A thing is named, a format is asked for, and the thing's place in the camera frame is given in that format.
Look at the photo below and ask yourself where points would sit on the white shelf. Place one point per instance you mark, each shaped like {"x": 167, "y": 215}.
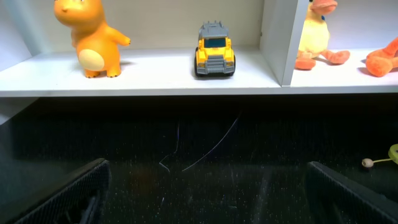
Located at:
{"x": 155, "y": 77}

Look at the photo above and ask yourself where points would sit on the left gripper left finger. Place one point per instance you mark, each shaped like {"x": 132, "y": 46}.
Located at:
{"x": 68, "y": 199}

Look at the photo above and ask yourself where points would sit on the grey and yellow toy truck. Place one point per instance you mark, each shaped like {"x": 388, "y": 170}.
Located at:
{"x": 214, "y": 53}

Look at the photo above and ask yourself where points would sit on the green wooden rattle drum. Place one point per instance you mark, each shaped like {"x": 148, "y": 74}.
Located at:
{"x": 367, "y": 162}

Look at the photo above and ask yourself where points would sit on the orange dinosaur toy figure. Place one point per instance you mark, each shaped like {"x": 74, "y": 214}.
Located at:
{"x": 93, "y": 40}

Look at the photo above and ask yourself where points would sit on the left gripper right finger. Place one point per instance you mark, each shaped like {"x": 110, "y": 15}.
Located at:
{"x": 342, "y": 199}

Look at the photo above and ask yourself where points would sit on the yellow plush duck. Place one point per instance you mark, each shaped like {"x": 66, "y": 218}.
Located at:
{"x": 315, "y": 34}

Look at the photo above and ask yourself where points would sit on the white plush duck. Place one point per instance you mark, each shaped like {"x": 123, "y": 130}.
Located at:
{"x": 381, "y": 62}

